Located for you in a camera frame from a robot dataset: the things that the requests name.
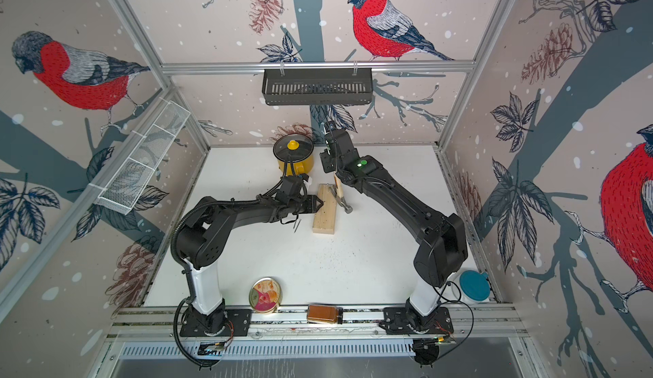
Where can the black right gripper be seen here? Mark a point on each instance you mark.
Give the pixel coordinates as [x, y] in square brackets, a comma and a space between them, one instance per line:
[327, 165]

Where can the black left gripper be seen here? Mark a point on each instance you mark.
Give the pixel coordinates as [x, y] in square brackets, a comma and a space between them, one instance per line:
[312, 200]

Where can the wooden handled claw hammer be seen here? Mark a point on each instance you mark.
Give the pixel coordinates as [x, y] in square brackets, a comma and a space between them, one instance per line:
[337, 190]

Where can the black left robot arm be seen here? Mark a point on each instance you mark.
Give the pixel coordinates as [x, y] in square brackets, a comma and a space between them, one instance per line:
[199, 239]

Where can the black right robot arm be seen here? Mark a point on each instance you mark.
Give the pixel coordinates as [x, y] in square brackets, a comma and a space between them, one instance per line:
[442, 244]

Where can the wooden block with nails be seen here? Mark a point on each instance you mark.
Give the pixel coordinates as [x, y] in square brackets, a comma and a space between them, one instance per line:
[325, 219]

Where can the yellow pot with glass lid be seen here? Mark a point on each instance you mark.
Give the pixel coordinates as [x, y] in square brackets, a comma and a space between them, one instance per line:
[294, 153]

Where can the round decorated tin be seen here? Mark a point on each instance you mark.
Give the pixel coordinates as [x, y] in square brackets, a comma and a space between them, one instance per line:
[265, 296]

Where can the small brown box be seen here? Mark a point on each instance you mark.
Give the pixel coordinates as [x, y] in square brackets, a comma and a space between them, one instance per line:
[324, 314]

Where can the teal and white round container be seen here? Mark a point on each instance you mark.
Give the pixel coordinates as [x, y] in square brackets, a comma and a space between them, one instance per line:
[474, 286]

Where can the black hanging wall basket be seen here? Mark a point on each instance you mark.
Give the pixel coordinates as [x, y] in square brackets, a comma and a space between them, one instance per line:
[296, 87]

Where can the white wire mesh shelf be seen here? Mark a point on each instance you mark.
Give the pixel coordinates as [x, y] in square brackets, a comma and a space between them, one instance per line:
[128, 189]

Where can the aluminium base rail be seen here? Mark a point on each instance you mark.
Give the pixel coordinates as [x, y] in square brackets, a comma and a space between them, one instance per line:
[345, 322]

